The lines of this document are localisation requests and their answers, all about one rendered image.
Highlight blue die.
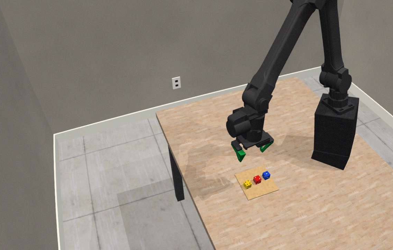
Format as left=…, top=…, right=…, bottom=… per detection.
left=262, top=171, right=270, bottom=180

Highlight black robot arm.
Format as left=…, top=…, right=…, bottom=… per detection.
left=226, top=0, right=354, bottom=140

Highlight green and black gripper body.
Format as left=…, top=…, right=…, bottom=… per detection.
left=231, top=128, right=274, bottom=151

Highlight tan flat mat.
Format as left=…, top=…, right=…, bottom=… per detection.
left=235, top=165, right=279, bottom=200

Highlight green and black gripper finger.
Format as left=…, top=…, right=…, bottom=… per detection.
left=260, top=142, right=273, bottom=153
left=231, top=144, right=246, bottom=162

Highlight red die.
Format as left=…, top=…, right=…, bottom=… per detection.
left=253, top=175, right=261, bottom=184

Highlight yellow die with black pips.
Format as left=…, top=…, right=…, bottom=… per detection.
left=244, top=180, right=252, bottom=189

